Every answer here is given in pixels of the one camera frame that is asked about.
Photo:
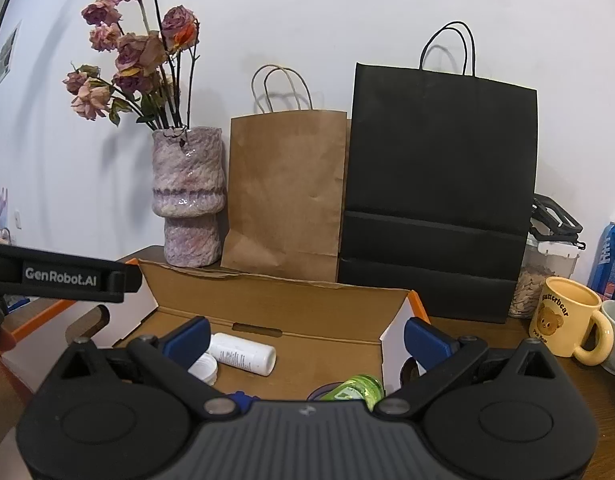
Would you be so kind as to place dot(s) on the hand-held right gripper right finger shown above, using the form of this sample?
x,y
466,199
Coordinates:
x,y
427,342

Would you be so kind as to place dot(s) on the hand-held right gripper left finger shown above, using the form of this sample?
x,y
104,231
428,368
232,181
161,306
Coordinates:
x,y
187,342

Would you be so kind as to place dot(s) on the white plastic bottle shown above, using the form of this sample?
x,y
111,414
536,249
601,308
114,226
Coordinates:
x,y
242,352

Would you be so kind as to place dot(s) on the blue plastic piece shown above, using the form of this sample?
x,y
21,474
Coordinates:
x,y
241,398

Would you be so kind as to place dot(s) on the green plastic bottle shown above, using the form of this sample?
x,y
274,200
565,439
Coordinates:
x,y
355,389

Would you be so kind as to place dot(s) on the purple round jar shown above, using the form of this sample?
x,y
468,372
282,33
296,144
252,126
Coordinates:
x,y
320,391

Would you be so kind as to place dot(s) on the orange cardboard box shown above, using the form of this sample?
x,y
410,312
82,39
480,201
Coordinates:
x,y
312,310

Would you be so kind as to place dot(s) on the person's left hand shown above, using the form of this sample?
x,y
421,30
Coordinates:
x,y
5,342

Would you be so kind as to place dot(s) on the clear container with black lid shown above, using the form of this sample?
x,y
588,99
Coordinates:
x,y
532,280

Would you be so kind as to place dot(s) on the yellow bear mug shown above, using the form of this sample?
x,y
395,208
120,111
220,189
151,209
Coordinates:
x,y
562,315

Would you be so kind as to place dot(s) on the mottled purple ceramic vase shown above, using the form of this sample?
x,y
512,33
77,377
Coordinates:
x,y
187,185

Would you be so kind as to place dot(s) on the black paper bag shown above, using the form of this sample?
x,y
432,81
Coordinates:
x,y
437,170

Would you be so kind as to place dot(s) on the brown paper bag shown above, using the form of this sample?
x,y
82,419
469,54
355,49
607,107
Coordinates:
x,y
282,195

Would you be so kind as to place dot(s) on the blue drink can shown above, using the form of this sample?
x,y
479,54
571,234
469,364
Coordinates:
x,y
610,260

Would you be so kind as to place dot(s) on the dried pink rose bouquet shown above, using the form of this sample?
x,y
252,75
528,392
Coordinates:
x,y
137,55

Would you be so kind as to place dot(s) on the white wall socket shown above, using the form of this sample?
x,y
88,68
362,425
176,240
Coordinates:
x,y
17,219

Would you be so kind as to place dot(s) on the wall poster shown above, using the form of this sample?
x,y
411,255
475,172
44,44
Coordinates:
x,y
7,52

